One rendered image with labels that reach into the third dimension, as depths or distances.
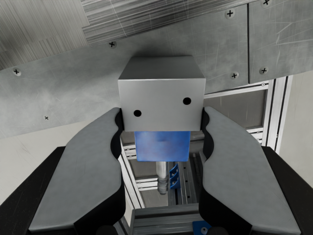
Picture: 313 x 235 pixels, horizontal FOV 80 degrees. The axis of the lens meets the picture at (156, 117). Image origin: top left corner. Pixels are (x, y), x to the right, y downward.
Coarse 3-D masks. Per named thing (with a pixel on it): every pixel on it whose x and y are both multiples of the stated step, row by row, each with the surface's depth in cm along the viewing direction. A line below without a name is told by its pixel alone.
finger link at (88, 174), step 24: (96, 120) 11; (120, 120) 12; (72, 144) 9; (96, 144) 9; (120, 144) 10; (72, 168) 7; (96, 168) 7; (120, 168) 7; (48, 192) 6; (72, 192) 6; (96, 192) 6; (120, 192) 7; (48, 216) 6; (72, 216) 6; (96, 216) 6; (120, 216) 7
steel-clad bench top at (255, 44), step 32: (288, 0) 13; (160, 32) 14; (192, 32) 14; (224, 32) 14; (256, 32) 14; (288, 32) 14; (32, 64) 16; (64, 64) 16; (96, 64) 16; (224, 64) 15; (256, 64) 15; (288, 64) 15; (0, 96) 17; (32, 96) 17; (64, 96) 17; (96, 96) 17; (0, 128) 19; (32, 128) 19
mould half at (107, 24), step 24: (96, 0) 6; (120, 0) 6; (144, 0) 6; (168, 0) 6; (192, 0) 6; (216, 0) 6; (240, 0) 5; (96, 24) 6; (120, 24) 6; (144, 24) 6; (168, 24) 6
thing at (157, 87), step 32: (128, 64) 13; (160, 64) 13; (192, 64) 13; (128, 96) 11; (160, 96) 11; (192, 96) 11; (128, 128) 12; (160, 128) 12; (192, 128) 12; (160, 160) 15; (160, 192) 19
